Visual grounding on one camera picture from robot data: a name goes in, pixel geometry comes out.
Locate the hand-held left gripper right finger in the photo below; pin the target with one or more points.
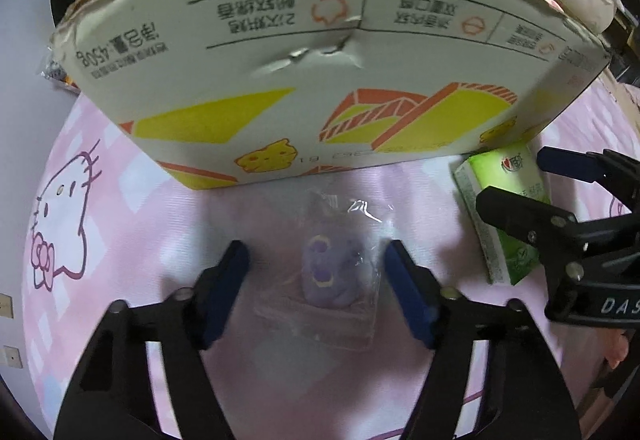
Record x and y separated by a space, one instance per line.
410 295

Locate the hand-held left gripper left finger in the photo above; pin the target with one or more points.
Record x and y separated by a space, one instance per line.
227 292

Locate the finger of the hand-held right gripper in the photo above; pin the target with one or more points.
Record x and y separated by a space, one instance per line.
575 162
530 215

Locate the green tissue pack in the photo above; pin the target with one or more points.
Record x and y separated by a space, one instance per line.
500 240

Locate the purple toy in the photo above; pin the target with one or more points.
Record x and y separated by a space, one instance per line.
325 270

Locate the printed cardboard box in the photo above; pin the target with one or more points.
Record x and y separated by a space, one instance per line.
300 119

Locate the person's right hand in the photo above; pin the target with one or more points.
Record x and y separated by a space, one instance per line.
616 352

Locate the pink cartoon cat bedsheet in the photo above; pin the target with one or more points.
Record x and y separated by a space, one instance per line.
125 245

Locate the clear plastic bag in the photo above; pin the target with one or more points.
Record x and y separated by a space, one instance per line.
60 74

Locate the white wall outlet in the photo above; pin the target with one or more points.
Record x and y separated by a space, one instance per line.
5 307
10 357

